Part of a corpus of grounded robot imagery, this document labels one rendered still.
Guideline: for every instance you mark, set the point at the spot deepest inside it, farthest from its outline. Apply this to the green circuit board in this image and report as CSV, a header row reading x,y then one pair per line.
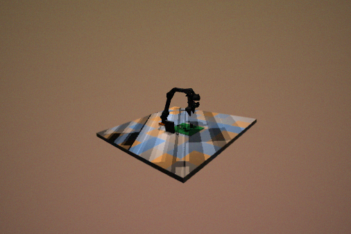
x,y
187,131

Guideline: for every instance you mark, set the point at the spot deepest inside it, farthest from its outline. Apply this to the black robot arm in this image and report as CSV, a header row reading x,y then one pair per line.
x,y
191,95

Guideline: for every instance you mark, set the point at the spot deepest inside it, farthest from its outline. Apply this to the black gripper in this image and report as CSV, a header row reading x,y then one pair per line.
x,y
189,108

